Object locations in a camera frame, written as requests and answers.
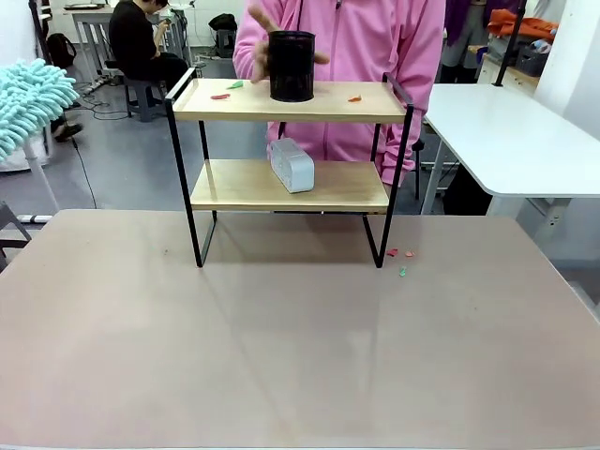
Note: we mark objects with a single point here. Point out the large white rounded table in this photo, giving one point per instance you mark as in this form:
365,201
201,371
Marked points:
515,136

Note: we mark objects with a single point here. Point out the black metal pole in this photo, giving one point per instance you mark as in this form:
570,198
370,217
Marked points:
40,33
510,42

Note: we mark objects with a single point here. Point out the grey storage crate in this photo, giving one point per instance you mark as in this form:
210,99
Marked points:
532,61

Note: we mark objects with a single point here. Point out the grey background desk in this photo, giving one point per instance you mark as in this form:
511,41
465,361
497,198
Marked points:
89,14

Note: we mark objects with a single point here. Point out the grey rectangular clock box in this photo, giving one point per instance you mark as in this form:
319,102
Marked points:
293,169

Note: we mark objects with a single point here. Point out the black backpack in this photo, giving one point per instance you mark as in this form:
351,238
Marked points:
61,49

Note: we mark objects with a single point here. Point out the wooden shelf black metal frame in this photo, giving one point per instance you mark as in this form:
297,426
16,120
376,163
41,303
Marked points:
290,110

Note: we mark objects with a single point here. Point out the seated person in black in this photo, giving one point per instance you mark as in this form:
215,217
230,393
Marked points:
133,42

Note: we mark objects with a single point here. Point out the teal chenille duster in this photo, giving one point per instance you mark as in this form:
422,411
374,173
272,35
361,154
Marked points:
33,103

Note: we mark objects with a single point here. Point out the black mesh pen holder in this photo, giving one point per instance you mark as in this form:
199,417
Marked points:
291,65

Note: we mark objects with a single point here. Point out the grey stool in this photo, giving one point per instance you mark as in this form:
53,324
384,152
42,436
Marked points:
143,96

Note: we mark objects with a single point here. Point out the black bag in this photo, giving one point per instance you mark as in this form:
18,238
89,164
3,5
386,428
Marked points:
224,22

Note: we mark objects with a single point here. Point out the person in pink hoodie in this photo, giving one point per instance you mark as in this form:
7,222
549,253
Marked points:
361,42

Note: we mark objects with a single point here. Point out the person's right hand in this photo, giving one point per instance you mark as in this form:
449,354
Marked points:
261,47

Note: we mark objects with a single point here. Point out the person's left hand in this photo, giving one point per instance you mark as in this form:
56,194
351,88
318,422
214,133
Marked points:
321,58

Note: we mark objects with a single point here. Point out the orange cloth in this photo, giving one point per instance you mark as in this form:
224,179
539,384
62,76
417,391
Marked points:
529,25

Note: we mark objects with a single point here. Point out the small red paper scrap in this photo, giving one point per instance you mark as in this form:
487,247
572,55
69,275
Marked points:
392,252

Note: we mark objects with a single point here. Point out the person in purple top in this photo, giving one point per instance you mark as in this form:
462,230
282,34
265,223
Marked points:
461,28

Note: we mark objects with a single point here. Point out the grey chair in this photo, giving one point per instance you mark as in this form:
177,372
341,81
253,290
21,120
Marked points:
11,234

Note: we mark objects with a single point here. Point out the orange paper scrap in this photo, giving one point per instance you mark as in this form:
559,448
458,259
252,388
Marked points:
355,99

